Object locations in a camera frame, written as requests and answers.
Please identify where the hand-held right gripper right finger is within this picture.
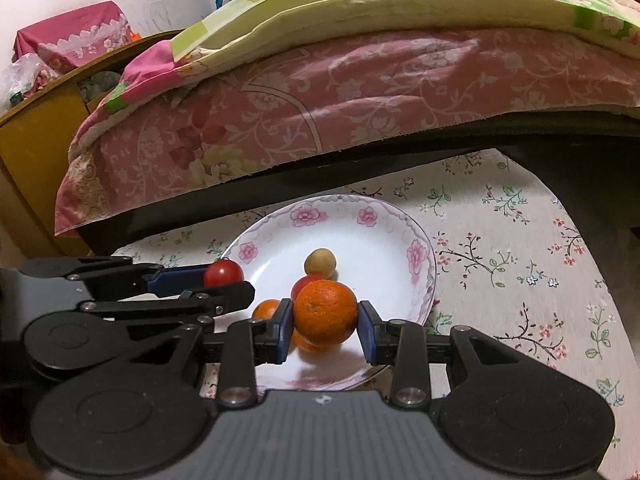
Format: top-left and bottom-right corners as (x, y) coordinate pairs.
(357, 301), (521, 408)

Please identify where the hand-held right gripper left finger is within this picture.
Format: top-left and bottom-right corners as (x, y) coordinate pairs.
(125, 298), (296, 408)

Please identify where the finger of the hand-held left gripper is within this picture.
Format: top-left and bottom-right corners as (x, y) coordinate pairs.
(77, 281), (257, 339)
(19, 256), (213, 302)

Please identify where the red cherry tomato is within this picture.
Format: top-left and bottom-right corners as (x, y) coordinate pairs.
(291, 274), (323, 303)
(203, 257), (246, 288)

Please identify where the orange mandarin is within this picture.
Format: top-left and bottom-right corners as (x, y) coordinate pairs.
(293, 280), (359, 346)
(292, 330), (331, 354)
(251, 299), (282, 322)

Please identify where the tan longan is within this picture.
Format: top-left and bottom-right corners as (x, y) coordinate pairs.
(304, 248), (337, 281)

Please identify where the white floral rim plate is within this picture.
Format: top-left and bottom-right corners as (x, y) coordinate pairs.
(214, 194), (437, 392)

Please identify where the floral print tablecloth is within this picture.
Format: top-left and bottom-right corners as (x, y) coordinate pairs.
(112, 149), (640, 480)

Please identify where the yellow wooden cabinet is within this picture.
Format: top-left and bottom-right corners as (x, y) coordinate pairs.
(0, 30), (186, 261)

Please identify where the pink floral quilt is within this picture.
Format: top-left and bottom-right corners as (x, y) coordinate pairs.
(54, 27), (640, 237)

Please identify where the grey green cloth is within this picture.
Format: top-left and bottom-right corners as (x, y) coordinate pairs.
(75, 71), (123, 106)

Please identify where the clear plastic bag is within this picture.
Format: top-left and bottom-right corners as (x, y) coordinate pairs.
(0, 52), (61, 108)

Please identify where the pink lace-trimmed cloth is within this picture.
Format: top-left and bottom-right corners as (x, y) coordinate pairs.
(12, 1), (132, 68)

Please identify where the dark bed frame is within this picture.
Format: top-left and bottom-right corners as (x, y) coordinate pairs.
(80, 110), (640, 256)

